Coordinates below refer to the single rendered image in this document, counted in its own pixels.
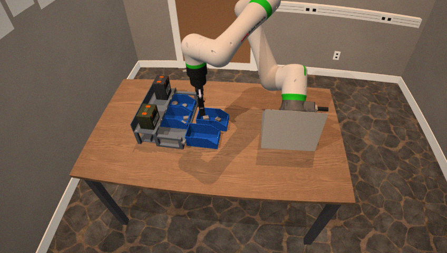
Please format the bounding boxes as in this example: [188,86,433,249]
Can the grey metal shelf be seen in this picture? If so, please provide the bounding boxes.
[130,85,198,149]

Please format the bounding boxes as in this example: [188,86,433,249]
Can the blue bin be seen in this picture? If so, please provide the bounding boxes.
[185,123,220,149]
[196,108,229,131]
[169,94,196,115]
[160,106,191,129]

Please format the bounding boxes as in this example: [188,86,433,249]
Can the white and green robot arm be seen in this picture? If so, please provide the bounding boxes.
[181,0,328,112]

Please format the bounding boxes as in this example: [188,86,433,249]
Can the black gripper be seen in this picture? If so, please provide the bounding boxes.
[190,76,206,116]

